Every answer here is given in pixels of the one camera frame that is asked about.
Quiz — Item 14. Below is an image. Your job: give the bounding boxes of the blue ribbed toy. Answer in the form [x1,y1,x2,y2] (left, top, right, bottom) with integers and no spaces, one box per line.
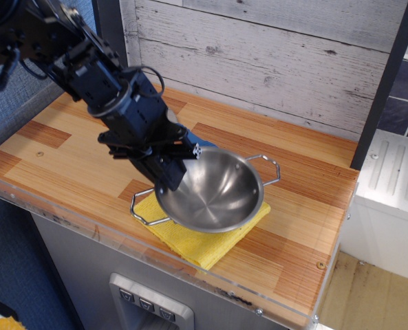
[173,123,217,147]

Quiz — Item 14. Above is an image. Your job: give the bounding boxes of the folded yellow cloth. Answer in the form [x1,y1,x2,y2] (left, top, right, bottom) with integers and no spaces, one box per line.
[143,202,271,270]

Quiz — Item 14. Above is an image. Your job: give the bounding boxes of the clear acrylic table guard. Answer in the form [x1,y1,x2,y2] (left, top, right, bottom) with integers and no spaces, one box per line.
[0,166,358,329]

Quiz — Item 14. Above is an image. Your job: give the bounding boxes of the yellow object bottom left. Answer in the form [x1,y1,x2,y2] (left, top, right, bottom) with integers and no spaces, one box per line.
[0,317,26,330]

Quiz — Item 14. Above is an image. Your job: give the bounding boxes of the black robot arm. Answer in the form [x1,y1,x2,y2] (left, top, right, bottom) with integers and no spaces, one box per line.
[0,1,201,190]

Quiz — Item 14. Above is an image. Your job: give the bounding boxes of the small stainless steel pan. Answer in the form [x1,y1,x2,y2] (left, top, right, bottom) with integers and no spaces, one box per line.
[130,146,281,233]

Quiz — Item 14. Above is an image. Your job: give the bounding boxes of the dark vertical post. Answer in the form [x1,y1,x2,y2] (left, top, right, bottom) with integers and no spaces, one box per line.
[350,2,408,171]

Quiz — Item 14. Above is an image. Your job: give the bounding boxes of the silver dispenser button panel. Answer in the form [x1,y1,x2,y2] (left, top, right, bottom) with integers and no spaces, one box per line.
[109,273,195,329]

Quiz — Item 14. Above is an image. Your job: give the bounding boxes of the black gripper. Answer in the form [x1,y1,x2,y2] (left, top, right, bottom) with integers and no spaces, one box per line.
[88,67,202,191]

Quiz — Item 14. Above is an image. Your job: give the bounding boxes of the white ribbed cabinet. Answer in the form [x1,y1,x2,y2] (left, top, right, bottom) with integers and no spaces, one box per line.
[341,130,408,278]

